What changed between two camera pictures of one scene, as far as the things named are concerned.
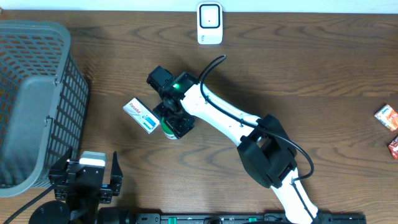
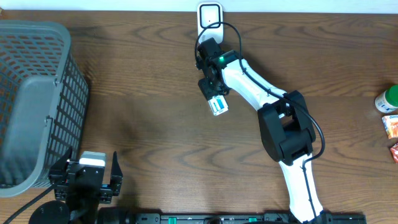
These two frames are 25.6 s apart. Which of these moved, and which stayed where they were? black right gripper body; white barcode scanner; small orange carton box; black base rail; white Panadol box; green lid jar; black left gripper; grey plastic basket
Moved: green lid jar; small orange carton box; black right gripper body; white Panadol box
Stayed: grey plastic basket; white barcode scanner; black base rail; black left gripper
